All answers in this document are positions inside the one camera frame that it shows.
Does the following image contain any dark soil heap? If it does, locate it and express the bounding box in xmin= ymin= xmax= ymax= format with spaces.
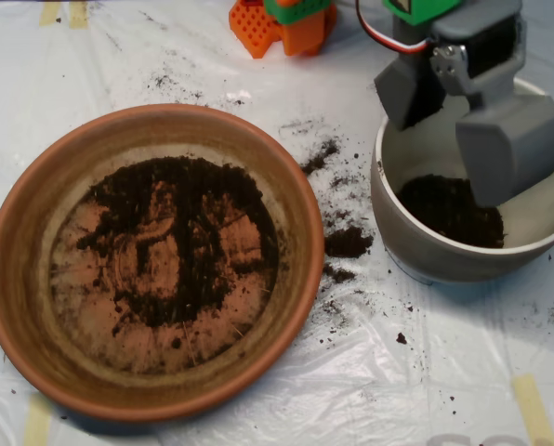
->
xmin=396 ymin=174 xmax=505 ymax=250

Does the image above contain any dark soil pile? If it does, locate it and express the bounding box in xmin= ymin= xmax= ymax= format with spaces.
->
xmin=74 ymin=155 xmax=278 ymax=338

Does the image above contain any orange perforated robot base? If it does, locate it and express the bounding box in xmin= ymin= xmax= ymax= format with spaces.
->
xmin=229 ymin=0 xmax=338 ymax=59

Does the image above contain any elongated spilled soil clump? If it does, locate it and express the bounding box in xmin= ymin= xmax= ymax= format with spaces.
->
xmin=302 ymin=141 xmax=341 ymax=176

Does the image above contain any white ceramic pot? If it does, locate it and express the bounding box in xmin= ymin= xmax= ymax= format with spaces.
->
xmin=370 ymin=69 xmax=554 ymax=285

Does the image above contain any large spilled soil clump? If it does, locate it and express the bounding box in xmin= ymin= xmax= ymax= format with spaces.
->
xmin=323 ymin=226 xmax=375 ymax=259

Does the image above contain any flat spilled soil clump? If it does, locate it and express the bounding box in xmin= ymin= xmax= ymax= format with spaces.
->
xmin=323 ymin=262 xmax=358 ymax=283

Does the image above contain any terracotta clay bowl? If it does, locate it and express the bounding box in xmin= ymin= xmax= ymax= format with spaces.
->
xmin=0 ymin=102 xmax=325 ymax=424

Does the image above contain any clear plastic cover sheet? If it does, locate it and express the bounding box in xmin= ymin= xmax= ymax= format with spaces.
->
xmin=0 ymin=0 xmax=554 ymax=446

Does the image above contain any beige masking tape strip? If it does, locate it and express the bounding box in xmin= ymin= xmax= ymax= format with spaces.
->
xmin=511 ymin=374 xmax=554 ymax=446
xmin=39 ymin=2 xmax=59 ymax=27
xmin=23 ymin=394 xmax=53 ymax=446
xmin=69 ymin=2 xmax=90 ymax=30

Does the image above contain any red white servo cable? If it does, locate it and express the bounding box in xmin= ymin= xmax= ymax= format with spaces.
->
xmin=354 ymin=0 xmax=434 ymax=57

